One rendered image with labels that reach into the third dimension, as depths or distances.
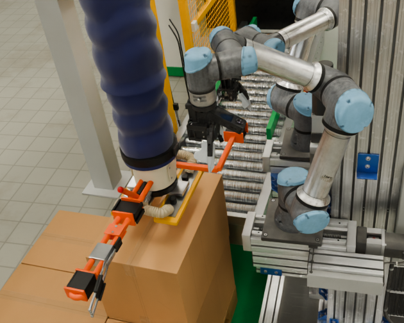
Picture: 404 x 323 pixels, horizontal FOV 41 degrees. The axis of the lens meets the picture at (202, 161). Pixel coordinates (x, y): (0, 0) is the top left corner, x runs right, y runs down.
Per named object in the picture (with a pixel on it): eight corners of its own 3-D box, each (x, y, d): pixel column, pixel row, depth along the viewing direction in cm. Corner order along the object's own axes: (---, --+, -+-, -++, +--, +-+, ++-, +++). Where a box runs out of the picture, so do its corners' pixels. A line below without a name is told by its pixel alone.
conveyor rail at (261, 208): (318, 43, 451) (318, 22, 439) (324, 43, 449) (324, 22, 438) (254, 242, 283) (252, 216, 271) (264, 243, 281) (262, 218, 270)
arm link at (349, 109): (310, 210, 195) (361, 76, 165) (325, 239, 183) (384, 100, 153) (279, 210, 192) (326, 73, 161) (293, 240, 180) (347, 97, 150)
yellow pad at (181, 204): (183, 168, 235) (181, 159, 232) (204, 171, 232) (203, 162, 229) (153, 222, 211) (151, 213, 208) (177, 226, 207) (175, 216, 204)
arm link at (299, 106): (308, 135, 229) (308, 109, 221) (285, 124, 238) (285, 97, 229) (327, 123, 234) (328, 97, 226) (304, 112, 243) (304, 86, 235)
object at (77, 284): (79, 277, 179) (75, 267, 176) (99, 281, 177) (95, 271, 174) (67, 297, 173) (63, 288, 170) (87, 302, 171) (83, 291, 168)
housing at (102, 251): (99, 250, 188) (97, 241, 185) (117, 253, 186) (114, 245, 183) (90, 265, 183) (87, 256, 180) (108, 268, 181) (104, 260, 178)
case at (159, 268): (157, 223, 283) (143, 164, 259) (229, 234, 270) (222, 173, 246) (107, 316, 240) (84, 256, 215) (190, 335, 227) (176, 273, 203)
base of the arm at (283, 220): (316, 207, 208) (316, 188, 202) (312, 235, 197) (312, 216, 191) (277, 204, 212) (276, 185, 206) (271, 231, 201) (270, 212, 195)
